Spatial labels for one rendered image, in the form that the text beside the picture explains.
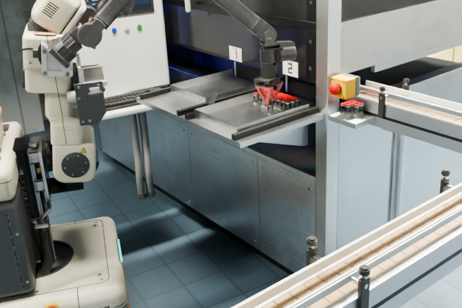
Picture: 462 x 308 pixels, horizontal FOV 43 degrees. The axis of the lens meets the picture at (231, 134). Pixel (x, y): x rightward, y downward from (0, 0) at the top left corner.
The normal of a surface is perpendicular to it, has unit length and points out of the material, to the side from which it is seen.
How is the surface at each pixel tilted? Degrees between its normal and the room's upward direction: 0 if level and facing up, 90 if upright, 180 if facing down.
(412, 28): 90
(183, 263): 0
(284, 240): 90
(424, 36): 90
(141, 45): 90
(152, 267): 0
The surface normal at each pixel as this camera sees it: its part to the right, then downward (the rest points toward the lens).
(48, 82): 0.25, 0.35
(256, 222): -0.79, 0.26
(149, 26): 0.47, 0.31
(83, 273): -0.05, -0.93
